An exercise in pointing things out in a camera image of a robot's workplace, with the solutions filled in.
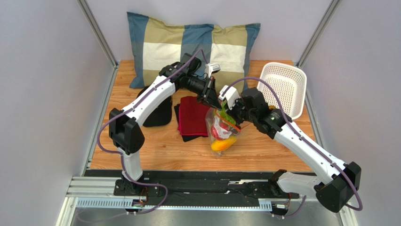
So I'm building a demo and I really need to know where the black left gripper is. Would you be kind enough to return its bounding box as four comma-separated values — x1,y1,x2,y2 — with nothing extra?
184,74,222,111

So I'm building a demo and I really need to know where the green grape bunch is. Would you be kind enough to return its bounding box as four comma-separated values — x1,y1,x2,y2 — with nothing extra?
217,109,236,126

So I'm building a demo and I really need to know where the red apple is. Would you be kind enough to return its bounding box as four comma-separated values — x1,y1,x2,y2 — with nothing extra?
210,124,231,140

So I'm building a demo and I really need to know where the clear zip bag orange zipper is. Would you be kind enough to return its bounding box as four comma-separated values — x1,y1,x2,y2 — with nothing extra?
205,108,250,157

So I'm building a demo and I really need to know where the orange yellow mango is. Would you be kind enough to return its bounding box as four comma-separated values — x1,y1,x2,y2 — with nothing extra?
210,136,237,152

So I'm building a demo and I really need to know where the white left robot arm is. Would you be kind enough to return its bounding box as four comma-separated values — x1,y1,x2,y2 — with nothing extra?
109,54,221,192

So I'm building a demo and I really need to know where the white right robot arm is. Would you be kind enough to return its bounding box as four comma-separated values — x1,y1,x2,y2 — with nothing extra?
220,87,363,213

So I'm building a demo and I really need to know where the dark red folded cloth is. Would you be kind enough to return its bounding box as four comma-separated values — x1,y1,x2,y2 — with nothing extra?
177,96,211,137

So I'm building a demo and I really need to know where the black folded cloth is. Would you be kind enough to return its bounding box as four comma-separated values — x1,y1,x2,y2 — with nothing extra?
174,104,206,142

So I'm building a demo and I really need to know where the black cap with letter R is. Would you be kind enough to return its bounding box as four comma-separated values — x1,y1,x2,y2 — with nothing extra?
143,96,172,128

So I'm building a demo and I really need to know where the white perforated plastic basket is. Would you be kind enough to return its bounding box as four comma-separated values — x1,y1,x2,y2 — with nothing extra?
260,62,307,120

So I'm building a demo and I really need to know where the blue beige checkered pillow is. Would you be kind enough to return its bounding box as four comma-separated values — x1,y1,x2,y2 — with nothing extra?
127,12,261,91

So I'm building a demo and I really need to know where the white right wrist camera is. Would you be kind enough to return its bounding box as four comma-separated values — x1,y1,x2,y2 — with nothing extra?
218,85,240,110

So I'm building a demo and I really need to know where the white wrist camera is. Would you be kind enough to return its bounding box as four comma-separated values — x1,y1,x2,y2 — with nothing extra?
204,63,221,78
218,85,240,110

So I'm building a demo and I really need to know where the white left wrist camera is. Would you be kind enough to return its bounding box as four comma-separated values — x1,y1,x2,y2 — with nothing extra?
204,63,221,78

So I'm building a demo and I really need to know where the right aluminium corner post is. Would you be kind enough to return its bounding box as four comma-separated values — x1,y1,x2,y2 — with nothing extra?
296,0,342,68

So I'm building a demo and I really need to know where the aluminium corner post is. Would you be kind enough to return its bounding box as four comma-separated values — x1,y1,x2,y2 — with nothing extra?
296,0,342,68
77,0,119,69

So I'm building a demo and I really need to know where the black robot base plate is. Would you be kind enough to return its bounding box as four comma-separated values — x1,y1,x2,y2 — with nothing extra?
84,169,309,209

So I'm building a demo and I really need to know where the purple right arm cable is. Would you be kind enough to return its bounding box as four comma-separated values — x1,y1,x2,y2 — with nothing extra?
221,77,363,219

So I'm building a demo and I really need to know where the left aluminium corner post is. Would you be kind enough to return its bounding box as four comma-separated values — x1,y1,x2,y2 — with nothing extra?
77,0,119,69

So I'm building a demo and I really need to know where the aluminium frame rail base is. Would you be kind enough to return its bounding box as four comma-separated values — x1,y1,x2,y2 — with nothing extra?
57,175,358,226

